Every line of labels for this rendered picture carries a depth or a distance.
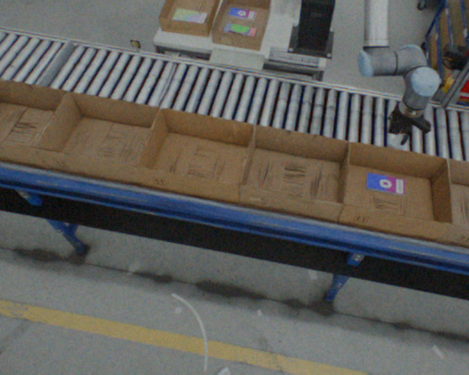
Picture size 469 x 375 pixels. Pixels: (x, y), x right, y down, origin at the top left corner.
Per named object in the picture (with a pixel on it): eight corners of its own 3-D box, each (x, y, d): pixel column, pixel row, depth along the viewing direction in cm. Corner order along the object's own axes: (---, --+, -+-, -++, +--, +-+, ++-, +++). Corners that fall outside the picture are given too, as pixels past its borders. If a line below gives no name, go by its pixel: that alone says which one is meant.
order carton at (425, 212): (431, 179, 174) (448, 157, 161) (436, 243, 158) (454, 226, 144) (341, 162, 176) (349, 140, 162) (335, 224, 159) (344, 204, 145)
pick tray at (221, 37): (272, 10, 254) (272, -4, 246) (260, 51, 232) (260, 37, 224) (227, 3, 255) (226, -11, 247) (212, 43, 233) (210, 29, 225)
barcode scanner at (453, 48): (436, 55, 203) (448, 40, 194) (458, 62, 204) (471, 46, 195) (436, 64, 199) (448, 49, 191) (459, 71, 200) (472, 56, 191)
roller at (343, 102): (347, 95, 223) (350, 89, 219) (340, 175, 193) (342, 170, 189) (339, 94, 224) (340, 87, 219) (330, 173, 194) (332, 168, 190)
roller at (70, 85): (99, 52, 230) (96, 45, 225) (54, 123, 200) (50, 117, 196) (91, 51, 230) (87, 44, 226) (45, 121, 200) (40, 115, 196)
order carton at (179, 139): (254, 146, 178) (255, 123, 164) (239, 205, 161) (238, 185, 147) (167, 131, 180) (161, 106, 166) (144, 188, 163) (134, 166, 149)
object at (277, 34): (331, 8, 264) (332, 4, 261) (324, 70, 231) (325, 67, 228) (181, -14, 267) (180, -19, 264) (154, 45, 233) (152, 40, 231)
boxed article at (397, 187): (366, 174, 173) (367, 172, 171) (404, 181, 172) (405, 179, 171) (365, 189, 169) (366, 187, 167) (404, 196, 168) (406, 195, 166)
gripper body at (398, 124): (387, 119, 159) (396, 99, 149) (408, 123, 159) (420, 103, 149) (387, 134, 155) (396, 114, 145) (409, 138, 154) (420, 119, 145)
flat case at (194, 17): (177, 10, 243) (177, 7, 242) (208, 15, 242) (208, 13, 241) (170, 24, 235) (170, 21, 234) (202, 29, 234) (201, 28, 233)
